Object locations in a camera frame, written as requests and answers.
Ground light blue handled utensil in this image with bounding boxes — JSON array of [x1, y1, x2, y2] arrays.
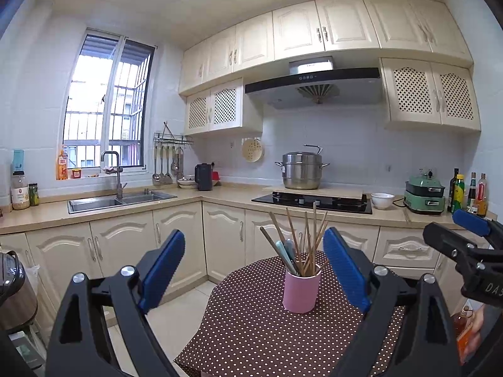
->
[[275, 240, 297, 276]]

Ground metal kitchen faucet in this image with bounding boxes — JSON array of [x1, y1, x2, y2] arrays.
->
[[101, 151, 127, 201]]

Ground dark soy sauce bottle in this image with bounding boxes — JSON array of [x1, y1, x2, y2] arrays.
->
[[466, 172, 478, 215]]

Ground orange oil bottle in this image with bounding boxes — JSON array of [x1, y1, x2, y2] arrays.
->
[[476, 173, 488, 218]]

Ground green oil bottle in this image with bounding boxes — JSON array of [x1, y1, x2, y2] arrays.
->
[[451, 174, 466, 213]]

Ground green electric cooker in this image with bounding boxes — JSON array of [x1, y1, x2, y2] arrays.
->
[[403, 169, 445, 215]]

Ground lower cream cabinets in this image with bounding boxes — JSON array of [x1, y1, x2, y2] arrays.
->
[[0, 199, 492, 323]]

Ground cream cabinets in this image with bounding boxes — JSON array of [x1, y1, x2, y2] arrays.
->
[[0, 199, 492, 323], [179, 0, 481, 134]]

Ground white ceramic bowl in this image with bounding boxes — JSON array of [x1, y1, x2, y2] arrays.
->
[[371, 192, 395, 209]]

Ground black gas stove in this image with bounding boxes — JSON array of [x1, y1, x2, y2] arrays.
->
[[252, 192, 372, 215]]

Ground pink utensil holder cup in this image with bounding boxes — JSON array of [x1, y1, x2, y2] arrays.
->
[[283, 266, 321, 314]]

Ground stainless steel sink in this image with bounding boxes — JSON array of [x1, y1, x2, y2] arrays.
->
[[67, 190, 176, 215]]

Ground brown polka dot tablecloth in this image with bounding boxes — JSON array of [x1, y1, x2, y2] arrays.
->
[[173, 249, 406, 377]]

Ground white seasoning jar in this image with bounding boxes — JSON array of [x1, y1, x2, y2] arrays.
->
[[11, 170, 30, 210]]

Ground upper cream cabinets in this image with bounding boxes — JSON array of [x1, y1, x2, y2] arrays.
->
[[179, 0, 481, 134]]

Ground orange detergent bottle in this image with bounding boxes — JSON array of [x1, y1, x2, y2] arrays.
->
[[56, 149, 68, 180]]

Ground stainless steel steamer pot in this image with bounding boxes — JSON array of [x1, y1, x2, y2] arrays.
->
[[274, 144, 330, 190]]

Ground black electric kettle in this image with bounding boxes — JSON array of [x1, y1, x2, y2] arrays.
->
[[194, 163, 213, 191]]

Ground hanging utensil rack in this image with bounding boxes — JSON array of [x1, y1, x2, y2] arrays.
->
[[152, 121, 194, 186]]

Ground window with bars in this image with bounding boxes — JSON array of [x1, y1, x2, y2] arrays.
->
[[61, 31, 156, 169]]

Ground black range hood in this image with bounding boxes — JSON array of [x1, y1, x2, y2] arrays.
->
[[245, 57, 383, 110]]

